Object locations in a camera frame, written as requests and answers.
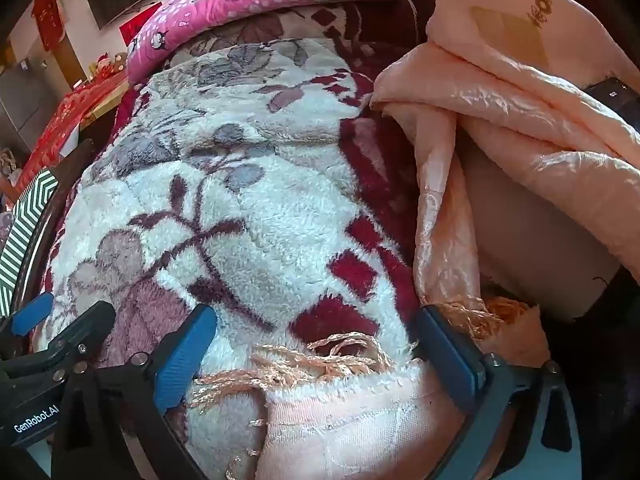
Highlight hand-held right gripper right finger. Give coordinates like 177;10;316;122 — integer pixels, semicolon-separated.
415;304;583;480

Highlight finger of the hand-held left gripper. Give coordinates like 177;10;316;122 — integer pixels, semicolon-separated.
0;301;117;378
0;292;55;356

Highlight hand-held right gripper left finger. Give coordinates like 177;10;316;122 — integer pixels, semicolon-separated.
50;304;218;480

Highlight green white striped box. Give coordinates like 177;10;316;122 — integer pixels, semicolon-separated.
0;169;61;318

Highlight dark cloth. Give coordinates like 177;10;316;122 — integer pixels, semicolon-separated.
540;265;640;480

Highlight floral fleece blanket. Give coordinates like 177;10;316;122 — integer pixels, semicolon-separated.
30;0;451;480

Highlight red patterned tablecloth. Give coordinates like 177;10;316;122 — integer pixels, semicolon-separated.
17;67;128;186

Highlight grey cabinet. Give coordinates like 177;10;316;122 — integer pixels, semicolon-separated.
0;57;81;161

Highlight peach satin quilt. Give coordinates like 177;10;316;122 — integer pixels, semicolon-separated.
192;0;640;480

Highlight plush toys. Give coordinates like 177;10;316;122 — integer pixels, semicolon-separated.
90;52;128;78

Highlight black plastic object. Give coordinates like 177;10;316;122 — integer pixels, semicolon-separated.
582;77;640;133

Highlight red hanging wall decoration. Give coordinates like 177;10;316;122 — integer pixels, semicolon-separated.
32;0;66;51

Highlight red wall banner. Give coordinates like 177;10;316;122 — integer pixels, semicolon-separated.
120;2;161;46

